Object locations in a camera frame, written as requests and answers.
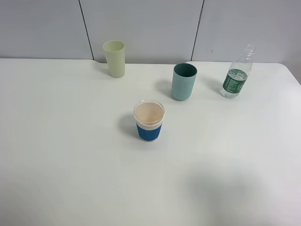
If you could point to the clear water bottle green label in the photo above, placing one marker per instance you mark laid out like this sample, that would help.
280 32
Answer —
238 73

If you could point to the teal plastic cup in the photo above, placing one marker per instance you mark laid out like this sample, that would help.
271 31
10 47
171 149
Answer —
183 81

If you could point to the glass cup with blue sleeve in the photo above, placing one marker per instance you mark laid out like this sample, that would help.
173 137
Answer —
149 115

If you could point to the pale green plastic cup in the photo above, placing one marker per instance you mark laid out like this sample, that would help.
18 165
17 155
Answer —
115 57

